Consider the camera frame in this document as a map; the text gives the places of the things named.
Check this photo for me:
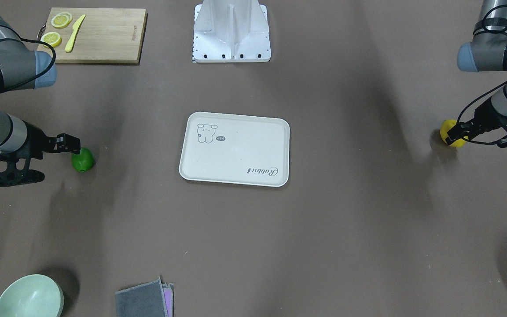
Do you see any black gripper screen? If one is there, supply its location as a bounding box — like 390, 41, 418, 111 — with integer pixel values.
447, 100, 507, 142
24, 124, 81, 160

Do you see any yellow lemon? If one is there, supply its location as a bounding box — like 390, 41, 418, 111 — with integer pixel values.
439, 120, 467, 148

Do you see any green lime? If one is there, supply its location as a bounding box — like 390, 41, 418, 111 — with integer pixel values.
70, 147, 95, 172

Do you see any white rabbit tray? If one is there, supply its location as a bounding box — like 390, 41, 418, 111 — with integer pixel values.
179, 112, 290, 188

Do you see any lemon slice on board lower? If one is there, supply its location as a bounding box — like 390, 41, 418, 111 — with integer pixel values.
40, 32, 62, 48

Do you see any lemon slice on board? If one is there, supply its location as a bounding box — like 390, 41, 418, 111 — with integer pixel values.
51, 12, 73, 29
40, 32, 62, 48

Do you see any bamboo cutting board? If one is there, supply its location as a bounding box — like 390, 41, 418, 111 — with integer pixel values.
39, 7, 147, 64

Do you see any yellow plastic knife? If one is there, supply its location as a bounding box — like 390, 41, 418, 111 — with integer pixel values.
64, 14, 86, 53

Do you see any lemon slice on board top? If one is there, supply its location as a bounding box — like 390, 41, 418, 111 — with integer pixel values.
51, 12, 73, 29

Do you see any pale green bowl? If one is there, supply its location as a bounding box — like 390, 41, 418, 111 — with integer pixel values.
0, 274, 65, 317

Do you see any grey folded cloth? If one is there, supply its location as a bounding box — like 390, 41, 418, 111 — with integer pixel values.
115, 278, 174, 317

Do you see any black cable screen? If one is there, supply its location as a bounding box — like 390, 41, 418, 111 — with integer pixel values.
0, 19, 58, 94
456, 4, 507, 147

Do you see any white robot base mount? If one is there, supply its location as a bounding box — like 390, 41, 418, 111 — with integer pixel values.
192, 0, 272, 63

